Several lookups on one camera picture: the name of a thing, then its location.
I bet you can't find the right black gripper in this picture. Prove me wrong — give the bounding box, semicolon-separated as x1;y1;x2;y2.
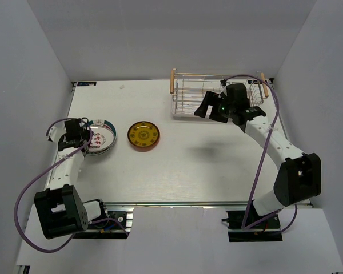
194;91;236;123

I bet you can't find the white plate red lettering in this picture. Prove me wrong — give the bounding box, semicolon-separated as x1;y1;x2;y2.
85;150;111;157

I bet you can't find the white plate green rim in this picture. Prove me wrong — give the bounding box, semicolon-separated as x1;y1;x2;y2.
84;118;118;157

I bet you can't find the yellow patterned plate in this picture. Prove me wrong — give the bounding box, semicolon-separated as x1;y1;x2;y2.
127;121;161;139

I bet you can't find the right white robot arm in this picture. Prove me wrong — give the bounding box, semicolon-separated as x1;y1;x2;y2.
194;83;322;228

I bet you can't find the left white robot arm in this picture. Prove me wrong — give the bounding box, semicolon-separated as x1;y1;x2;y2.
34;118;109;239

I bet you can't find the black label sticker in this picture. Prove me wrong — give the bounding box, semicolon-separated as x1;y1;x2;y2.
77;82;97;87

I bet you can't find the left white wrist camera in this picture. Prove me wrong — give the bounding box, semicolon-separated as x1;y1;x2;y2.
46;122;65;143

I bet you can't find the metal wire dish rack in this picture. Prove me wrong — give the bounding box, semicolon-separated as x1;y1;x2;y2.
169;69;269;118

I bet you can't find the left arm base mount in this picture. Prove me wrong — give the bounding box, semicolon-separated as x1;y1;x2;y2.
83;199;131;240

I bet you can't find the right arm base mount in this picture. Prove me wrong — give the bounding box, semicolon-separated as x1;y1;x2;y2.
221;203;282;243

